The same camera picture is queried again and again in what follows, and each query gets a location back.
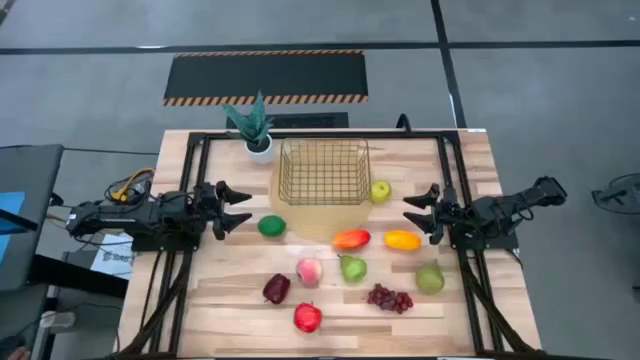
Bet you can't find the snake plant in white pot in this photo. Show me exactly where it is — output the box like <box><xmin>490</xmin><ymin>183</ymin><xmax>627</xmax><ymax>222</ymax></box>
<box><xmin>222</xmin><ymin>90</ymin><xmax>276</xmax><ymax>166</ymax></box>

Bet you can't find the red pomegranate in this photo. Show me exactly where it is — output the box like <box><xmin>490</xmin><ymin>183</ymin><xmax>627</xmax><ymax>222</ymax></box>
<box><xmin>293</xmin><ymin>301</ymin><xmax>324</xmax><ymax>334</ymax></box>

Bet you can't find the large green pear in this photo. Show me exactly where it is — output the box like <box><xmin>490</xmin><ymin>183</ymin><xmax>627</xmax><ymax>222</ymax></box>
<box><xmin>415</xmin><ymin>260</ymin><xmax>446</xmax><ymax>296</ymax></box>

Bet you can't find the black hazard-striped floor mat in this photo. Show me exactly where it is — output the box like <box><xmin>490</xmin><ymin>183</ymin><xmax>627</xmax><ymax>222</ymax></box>
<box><xmin>163</xmin><ymin>49</ymin><xmax>370</xmax><ymax>107</ymax></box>

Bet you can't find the black aluminium table frame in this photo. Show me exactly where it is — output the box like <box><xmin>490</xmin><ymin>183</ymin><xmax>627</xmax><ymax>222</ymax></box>
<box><xmin>117</xmin><ymin>130</ymin><xmax>544</xmax><ymax>359</ymax></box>

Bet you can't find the black cable bundle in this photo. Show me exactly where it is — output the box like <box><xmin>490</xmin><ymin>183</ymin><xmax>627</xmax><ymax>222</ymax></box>
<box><xmin>102</xmin><ymin>172</ymin><xmax>157</xmax><ymax>205</ymax></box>

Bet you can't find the black side table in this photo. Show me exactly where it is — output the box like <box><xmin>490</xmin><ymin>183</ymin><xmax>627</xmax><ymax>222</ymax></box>
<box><xmin>27</xmin><ymin>253</ymin><xmax>129</xmax><ymax>300</ymax></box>

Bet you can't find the red orange mango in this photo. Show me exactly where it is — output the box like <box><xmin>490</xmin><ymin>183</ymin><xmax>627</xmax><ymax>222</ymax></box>
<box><xmin>331</xmin><ymin>229</ymin><xmax>372</xmax><ymax>251</ymax></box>

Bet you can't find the white paper sign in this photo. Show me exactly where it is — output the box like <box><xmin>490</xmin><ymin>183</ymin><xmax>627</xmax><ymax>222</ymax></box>
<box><xmin>89</xmin><ymin>232</ymin><xmax>135</xmax><ymax>280</ymax></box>

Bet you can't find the blue screen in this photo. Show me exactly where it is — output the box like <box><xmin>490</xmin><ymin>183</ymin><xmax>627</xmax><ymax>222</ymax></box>
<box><xmin>0</xmin><ymin>191</ymin><xmax>26</xmax><ymax>266</ymax></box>

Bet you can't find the gold wire basket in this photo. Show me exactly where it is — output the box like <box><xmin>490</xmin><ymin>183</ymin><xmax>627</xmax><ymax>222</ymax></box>
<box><xmin>277</xmin><ymin>137</ymin><xmax>374</xmax><ymax>207</ymax></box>

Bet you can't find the purple grape bunch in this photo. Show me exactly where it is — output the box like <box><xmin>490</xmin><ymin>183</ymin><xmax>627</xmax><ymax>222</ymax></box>
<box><xmin>366</xmin><ymin>283</ymin><xmax>415</xmax><ymax>315</ymax></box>

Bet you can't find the yellow cable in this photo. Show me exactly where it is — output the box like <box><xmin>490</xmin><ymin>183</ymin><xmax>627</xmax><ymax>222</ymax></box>
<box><xmin>112</xmin><ymin>168</ymin><xmax>156</xmax><ymax>202</ymax></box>

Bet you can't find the grey cabinet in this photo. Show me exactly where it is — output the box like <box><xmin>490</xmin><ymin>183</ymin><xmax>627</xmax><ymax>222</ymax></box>
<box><xmin>0</xmin><ymin>144</ymin><xmax>65</xmax><ymax>292</ymax></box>

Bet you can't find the black tripod base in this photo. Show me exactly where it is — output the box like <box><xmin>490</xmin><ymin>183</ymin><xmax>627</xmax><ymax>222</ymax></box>
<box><xmin>591</xmin><ymin>173</ymin><xmax>640</xmax><ymax>216</ymax></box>

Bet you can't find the dark red bell pepper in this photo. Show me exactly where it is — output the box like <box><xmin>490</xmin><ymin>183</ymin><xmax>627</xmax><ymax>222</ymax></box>
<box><xmin>262</xmin><ymin>273</ymin><xmax>292</xmax><ymax>305</ymax></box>

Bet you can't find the small white device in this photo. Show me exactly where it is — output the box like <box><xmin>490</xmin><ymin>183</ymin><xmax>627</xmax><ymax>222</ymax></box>
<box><xmin>39</xmin><ymin>310</ymin><xmax>77</xmax><ymax>329</ymax></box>

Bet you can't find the green lime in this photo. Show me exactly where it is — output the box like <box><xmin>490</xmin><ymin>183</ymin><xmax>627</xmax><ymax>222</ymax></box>
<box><xmin>257</xmin><ymin>214</ymin><xmax>288</xmax><ymax>238</ymax></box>

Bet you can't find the small green pear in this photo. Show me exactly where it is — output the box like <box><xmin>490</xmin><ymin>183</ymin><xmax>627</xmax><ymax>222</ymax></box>
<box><xmin>338</xmin><ymin>254</ymin><xmax>368</xmax><ymax>283</ymax></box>

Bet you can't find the yellow-green apple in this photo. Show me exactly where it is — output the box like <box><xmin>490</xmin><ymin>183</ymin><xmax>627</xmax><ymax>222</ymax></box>
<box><xmin>369</xmin><ymin>180</ymin><xmax>393</xmax><ymax>204</ymax></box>

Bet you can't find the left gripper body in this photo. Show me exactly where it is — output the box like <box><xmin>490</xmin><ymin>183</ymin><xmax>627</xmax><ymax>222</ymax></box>
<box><xmin>185</xmin><ymin>182</ymin><xmax>227</xmax><ymax>242</ymax></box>

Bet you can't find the yellow mango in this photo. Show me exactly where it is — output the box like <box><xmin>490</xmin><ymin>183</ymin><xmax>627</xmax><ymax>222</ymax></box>
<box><xmin>383</xmin><ymin>229</ymin><xmax>423</xmax><ymax>252</ymax></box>

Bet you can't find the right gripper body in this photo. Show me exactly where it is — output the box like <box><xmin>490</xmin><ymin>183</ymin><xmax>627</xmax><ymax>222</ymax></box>
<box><xmin>428</xmin><ymin>185</ymin><xmax>469</xmax><ymax>246</ymax></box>

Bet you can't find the pink peach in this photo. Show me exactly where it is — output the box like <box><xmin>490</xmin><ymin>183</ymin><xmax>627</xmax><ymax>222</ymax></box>
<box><xmin>295</xmin><ymin>257</ymin><xmax>324</xmax><ymax>288</ymax></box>

